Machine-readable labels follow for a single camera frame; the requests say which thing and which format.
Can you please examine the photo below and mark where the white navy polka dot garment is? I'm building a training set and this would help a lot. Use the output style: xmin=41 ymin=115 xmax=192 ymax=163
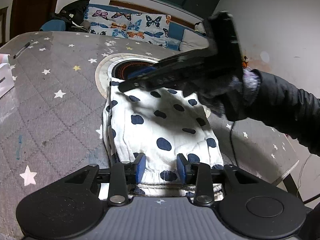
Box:
xmin=99 ymin=78 xmax=223 ymax=197

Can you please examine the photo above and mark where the right black sleeve forearm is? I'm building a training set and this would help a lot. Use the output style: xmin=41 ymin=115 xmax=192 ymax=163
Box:
xmin=244 ymin=69 xmax=319 ymax=155

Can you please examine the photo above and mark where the right gloved hand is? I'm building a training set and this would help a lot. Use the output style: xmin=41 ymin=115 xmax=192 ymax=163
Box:
xmin=182 ymin=69 xmax=261 ymax=121

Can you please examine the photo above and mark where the grey pillow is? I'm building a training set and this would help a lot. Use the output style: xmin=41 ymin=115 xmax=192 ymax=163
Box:
xmin=179 ymin=29 xmax=209 ymax=52

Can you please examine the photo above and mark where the blue sofa bench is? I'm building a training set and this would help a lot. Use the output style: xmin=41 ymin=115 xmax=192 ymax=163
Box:
xmin=40 ymin=4 xmax=203 ymax=51

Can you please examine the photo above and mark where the butterfly pattern cushion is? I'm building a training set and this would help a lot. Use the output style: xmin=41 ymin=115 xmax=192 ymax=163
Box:
xmin=84 ymin=7 xmax=171 ymax=48

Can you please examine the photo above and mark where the round black induction cooktop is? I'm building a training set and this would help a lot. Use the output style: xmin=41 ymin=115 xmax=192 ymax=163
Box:
xmin=94 ymin=52 xmax=213 ymax=118

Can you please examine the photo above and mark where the grey star pattern table mat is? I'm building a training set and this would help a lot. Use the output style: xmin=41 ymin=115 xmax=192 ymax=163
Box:
xmin=0 ymin=31 xmax=299 ymax=238

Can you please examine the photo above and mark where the black bag on sofa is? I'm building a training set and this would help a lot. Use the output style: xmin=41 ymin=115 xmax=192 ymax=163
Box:
xmin=51 ymin=0 xmax=91 ymax=33

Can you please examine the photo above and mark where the black pen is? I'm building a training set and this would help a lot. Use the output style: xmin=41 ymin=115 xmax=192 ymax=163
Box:
xmin=13 ymin=39 xmax=33 ymax=59

